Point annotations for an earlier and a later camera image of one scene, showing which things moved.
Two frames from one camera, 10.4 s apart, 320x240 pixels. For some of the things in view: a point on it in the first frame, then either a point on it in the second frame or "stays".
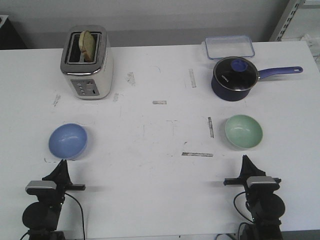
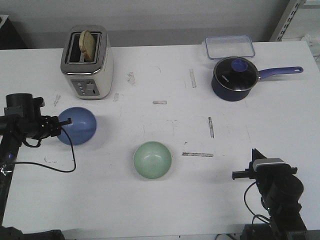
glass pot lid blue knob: x=236 y=73 stays
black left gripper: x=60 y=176 to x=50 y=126
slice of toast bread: x=86 y=44 stays
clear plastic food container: x=222 y=47 stays
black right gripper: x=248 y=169 to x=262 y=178
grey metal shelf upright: x=284 y=23 stays
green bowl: x=243 y=131 to x=152 y=160
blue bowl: x=67 y=141 to x=83 y=128
